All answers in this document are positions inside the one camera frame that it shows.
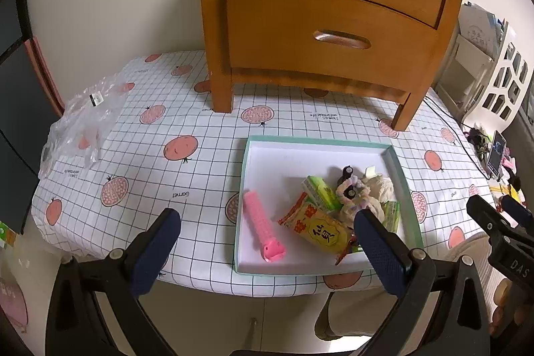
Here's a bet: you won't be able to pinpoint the yellow snack packet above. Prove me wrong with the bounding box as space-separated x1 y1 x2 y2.
279 193 354 255

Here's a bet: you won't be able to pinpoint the wooden nightstand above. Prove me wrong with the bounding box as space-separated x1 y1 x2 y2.
199 0 477 132

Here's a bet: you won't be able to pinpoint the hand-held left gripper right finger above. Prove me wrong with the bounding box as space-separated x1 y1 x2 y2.
354 209 492 356

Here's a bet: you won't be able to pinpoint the dark tangled accessories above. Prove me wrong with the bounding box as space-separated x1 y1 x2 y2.
466 126 491 161

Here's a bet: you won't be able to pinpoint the smartphone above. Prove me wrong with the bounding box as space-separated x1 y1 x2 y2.
486 130 508 177

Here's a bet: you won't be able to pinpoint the black toy car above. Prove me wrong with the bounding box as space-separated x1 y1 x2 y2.
336 165 359 199

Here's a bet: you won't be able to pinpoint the large green tissue pack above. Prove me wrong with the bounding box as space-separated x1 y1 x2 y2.
301 175 343 213

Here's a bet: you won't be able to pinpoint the checkered fruit print tablecloth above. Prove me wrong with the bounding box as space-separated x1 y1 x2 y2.
31 49 501 298

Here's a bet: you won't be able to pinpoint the teal shallow box tray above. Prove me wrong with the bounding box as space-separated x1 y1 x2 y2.
234 135 424 277

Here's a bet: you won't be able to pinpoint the clear plastic bag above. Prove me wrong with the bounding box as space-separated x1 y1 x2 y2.
38 74 136 179

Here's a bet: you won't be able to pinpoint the cream lace scrunchie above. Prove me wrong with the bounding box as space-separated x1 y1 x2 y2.
338 172 396 224

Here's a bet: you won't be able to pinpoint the dark cabinet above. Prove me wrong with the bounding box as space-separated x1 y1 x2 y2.
0 0 65 236

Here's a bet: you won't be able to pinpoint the black cable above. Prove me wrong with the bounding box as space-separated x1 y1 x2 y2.
423 96 494 180

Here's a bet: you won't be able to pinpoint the person's cream ribbed clothing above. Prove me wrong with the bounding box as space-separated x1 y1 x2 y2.
448 232 501 323

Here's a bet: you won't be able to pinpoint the small green tissue pack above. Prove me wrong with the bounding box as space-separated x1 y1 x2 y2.
381 201 401 234

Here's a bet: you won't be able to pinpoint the white cutout shelf rack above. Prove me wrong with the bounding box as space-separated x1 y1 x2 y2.
436 20 534 131

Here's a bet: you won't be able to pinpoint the orange small clip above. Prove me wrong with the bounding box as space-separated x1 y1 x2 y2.
334 233 361 266

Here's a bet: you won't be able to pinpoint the person's khaki trouser leg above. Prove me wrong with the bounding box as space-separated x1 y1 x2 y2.
315 288 402 340

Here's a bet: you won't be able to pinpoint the person's right hand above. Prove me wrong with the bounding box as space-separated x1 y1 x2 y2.
493 279 532 338

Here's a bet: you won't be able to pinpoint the pastel fuzzy scrunchie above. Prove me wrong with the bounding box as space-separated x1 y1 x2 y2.
335 179 382 215

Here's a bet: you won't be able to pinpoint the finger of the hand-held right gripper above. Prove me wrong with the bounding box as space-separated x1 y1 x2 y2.
466 195 509 245
500 195 534 232

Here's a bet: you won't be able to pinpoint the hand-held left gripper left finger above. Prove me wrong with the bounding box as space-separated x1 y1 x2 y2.
45 208 182 356

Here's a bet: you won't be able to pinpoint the pink pig-head toy stick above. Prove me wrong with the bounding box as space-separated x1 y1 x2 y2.
243 190 288 264

